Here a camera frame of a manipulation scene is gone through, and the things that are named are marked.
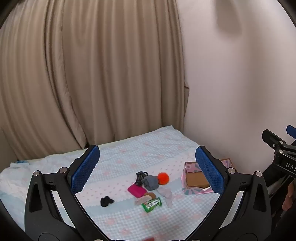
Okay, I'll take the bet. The checkered blue pink blanket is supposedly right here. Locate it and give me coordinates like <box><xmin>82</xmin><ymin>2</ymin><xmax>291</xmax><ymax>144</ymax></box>
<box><xmin>0</xmin><ymin>125</ymin><xmax>246</xmax><ymax>241</ymax></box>

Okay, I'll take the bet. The pink cardboard box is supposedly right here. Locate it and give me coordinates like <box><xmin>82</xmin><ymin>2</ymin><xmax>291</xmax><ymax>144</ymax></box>
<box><xmin>181</xmin><ymin>158</ymin><xmax>235</xmax><ymax>195</ymax></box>

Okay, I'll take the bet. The black printed strap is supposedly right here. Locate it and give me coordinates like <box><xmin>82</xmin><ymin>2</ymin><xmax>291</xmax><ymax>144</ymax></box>
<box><xmin>135</xmin><ymin>171</ymin><xmax>149</xmax><ymax>186</ymax></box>

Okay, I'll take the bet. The grey sock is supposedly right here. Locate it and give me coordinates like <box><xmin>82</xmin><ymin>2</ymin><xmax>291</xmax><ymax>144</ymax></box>
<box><xmin>141</xmin><ymin>175</ymin><xmax>160</xmax><ymax>192</ymax></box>

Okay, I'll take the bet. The person's right hand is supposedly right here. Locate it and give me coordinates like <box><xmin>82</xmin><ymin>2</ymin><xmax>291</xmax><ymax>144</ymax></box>
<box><xmin>282</xmin><ymin>178</ymin><xmax>296</xmax><ymax>212</ymax></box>

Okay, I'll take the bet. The magenta pouch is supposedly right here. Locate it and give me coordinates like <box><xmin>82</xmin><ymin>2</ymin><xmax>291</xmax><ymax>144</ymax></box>
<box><xmin>127</xmin><ymin>183</ymin><xmax>147</xmax><ymax>198</ymax></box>

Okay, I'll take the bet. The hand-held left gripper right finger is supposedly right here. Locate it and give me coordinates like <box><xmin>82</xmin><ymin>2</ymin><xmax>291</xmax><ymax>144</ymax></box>
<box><xmin>185</xmin><ymin>146</ymin><xmax>272</xmax><ymax>241</ymax></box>

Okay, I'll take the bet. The white translucent bag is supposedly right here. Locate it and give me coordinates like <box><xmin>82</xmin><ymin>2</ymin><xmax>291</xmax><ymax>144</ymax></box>
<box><xmin>157</xmin><ymin>186</ymin><xmax>174</xmax><ymax>208</ymax></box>

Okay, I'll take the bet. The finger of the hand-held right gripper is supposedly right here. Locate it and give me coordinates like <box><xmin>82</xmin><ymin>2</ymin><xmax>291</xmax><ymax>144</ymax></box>
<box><xmin>262</xmin><ymin>129</ymin><xmax>293</xmax><ymax>151</ymax></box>
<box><xmin>286</xmin><ymin>125</ymin><xmax>296</xmax><ymax>141</ymax></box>

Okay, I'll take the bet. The green packet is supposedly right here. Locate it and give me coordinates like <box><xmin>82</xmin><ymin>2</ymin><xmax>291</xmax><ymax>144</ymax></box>
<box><xmin>141</xmin><ymin>197</ymin><xmax>162</xmax><ymax>213</ymax></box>

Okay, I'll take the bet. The small black cloth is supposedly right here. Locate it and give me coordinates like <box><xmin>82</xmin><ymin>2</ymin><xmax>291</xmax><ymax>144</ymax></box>
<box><xmin>100</xmin><ymin>196</ymin><xmax>115</xmax><ymax>207</ymax></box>

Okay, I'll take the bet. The orange plush pompom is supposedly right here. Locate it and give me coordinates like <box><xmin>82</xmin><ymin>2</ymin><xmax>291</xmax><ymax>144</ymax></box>
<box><xmin>157</xmin><ymin>173</ymin><xmax>170</xmax><ymax>185</ymax></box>

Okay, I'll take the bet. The beige curtain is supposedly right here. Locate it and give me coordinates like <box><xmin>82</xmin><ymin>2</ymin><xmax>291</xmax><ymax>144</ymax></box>
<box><xmin>0</xmin><ymin>0</ymin><xmax>190</xmax><ymax>161</ymax></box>

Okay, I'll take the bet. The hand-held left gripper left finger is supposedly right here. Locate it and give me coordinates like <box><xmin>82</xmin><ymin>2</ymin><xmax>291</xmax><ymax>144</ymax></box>
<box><xmin>24</xmin><ymin>145</ymin><xmax>109</xmax><ymax>241</ymax></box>

